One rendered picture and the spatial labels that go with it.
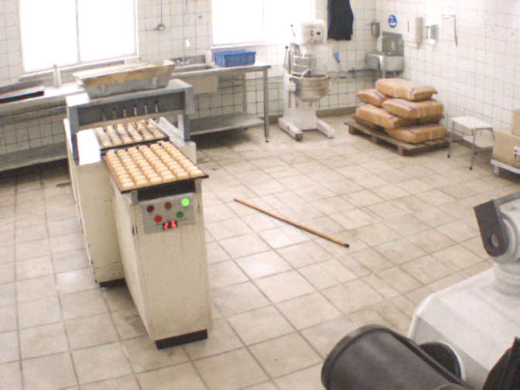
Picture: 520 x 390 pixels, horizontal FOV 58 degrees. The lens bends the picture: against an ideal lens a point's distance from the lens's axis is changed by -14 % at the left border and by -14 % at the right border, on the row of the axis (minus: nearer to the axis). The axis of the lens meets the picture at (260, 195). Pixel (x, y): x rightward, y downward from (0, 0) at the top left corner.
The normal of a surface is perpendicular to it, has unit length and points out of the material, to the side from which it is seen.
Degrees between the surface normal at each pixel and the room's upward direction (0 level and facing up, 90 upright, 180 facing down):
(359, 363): 39
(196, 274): 90
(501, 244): 90
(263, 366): 0
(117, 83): 115
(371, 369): 32
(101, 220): 90
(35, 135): 90
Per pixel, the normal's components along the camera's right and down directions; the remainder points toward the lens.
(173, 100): 0.40, 0.33
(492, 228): -0.91, 0.18
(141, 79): 0.38, 0.70
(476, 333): -0.62, -0.58
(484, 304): -0.03, -0.92
